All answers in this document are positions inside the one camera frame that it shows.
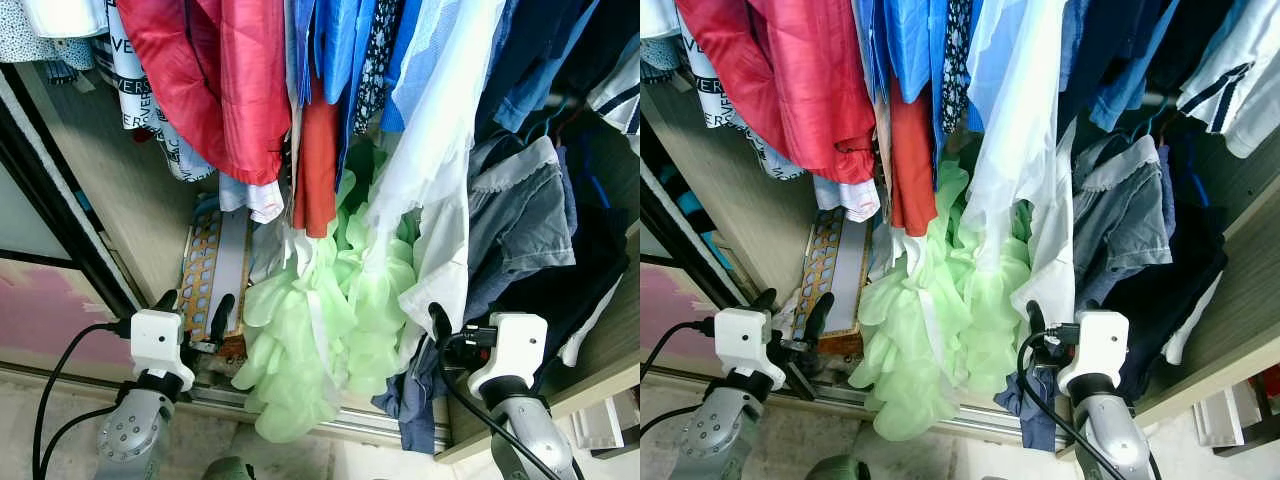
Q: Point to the red jacket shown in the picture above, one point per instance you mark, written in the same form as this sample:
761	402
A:
780	80
200	80

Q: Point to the bright blue satin shirt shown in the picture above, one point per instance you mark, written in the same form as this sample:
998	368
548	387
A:
335	40
910	45

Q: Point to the light wooden wardrobe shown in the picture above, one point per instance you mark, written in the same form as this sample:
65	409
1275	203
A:
750	200
120	190

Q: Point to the dark navy garment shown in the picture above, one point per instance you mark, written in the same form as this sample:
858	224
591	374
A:
1190	260
590	260

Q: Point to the sliding wardrobe door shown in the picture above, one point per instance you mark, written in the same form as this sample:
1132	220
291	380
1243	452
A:
670	310
40	310

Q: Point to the white sheer garment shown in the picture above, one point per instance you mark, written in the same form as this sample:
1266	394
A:
440	140
1020	120

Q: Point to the white cloth with pink print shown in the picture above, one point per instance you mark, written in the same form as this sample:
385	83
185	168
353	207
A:
250	195
845	195

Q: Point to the white shirt with navy stripes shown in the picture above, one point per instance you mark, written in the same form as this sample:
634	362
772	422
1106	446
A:
620	95
1225	90

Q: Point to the blue denim jeans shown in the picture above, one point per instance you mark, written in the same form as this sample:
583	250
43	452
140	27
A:
1035	420
415	410

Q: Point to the white dotted garment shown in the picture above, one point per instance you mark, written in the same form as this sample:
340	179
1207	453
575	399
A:
30	40
655	55

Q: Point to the grey denim shirt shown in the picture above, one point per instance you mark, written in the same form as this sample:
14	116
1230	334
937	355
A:
520	220
1120	220

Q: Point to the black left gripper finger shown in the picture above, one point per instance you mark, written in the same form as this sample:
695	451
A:
167	301
222	315
818	315
763	300

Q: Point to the orange-red garment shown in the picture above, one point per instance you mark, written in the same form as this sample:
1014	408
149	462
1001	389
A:
315	170
910	170

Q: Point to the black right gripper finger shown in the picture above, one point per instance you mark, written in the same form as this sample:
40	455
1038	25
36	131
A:
1035	318
439	320

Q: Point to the white cotton garment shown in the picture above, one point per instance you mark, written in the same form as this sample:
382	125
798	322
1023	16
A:
440	270
1055	260

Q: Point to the mid blue denim shirt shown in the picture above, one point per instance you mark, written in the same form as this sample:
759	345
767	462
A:
535	90
1125	95

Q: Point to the white plastic item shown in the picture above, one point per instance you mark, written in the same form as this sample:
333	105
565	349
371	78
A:
1225	415
600	425

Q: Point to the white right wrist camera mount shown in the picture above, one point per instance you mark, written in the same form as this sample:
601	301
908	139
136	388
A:
1098	345
515	350

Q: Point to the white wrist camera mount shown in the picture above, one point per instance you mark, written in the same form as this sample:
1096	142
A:
740	340
515	350
155	340
1098	345

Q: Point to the robot left leg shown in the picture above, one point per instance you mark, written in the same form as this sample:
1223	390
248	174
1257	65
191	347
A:
838	470
228	470

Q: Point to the dark floral garment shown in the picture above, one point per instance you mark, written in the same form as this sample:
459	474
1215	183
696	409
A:
378	60
957	60

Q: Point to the red plastic item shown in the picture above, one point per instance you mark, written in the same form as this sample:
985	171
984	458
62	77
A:
1270	382

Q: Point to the light blue shirt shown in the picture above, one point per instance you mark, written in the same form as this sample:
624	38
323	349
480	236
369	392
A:
410	70
985	60

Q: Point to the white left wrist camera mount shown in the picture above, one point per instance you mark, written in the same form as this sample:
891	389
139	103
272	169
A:
740	340
155	340

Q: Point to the metal sliding door track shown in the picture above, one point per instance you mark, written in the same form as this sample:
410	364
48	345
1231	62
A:
350	425
960	425

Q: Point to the white garment with black lettering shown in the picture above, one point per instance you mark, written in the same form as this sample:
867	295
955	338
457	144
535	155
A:
712	100
130	90

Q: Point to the light green ruffled dress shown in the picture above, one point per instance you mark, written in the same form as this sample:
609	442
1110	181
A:
900	340
290	340

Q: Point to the orange blue patterned board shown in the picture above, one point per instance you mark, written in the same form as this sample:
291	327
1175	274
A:
820	260
205	270

